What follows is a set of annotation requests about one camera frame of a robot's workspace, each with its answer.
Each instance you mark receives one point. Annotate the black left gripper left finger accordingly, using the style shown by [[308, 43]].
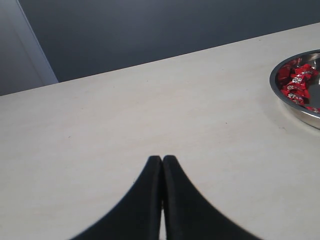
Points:
[[137, 216]]

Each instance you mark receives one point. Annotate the red candies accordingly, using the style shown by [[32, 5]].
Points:
[[298, 85]]

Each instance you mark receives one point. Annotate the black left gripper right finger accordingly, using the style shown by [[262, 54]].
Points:
[[188, 215]]

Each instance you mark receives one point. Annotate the round stainless steel plate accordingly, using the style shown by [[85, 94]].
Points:
[[306, 64]]

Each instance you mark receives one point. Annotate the red candy wrapper packet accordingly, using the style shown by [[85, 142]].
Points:
[[298, 99]]

